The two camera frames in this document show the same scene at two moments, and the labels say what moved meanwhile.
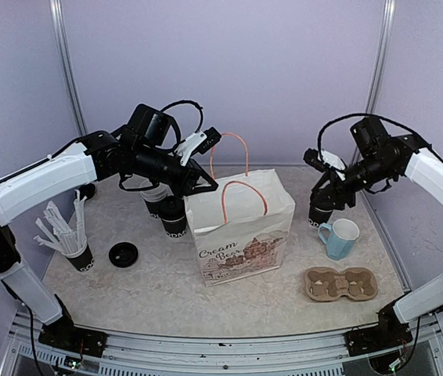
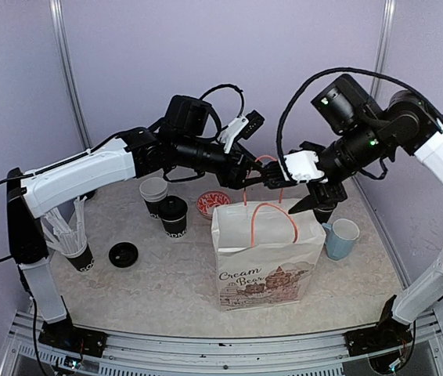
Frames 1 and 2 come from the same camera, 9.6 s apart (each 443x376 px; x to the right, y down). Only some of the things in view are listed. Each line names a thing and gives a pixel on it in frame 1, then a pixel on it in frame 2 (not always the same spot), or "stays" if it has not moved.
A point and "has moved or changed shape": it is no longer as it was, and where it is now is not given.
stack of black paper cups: [153, 197] stays
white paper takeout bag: [241, 226] has moved or changed shape
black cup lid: [171, 207] stays
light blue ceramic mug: [339, 236] stays
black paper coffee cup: [172, 211] stays
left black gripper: [186, 182] to [233, 173]
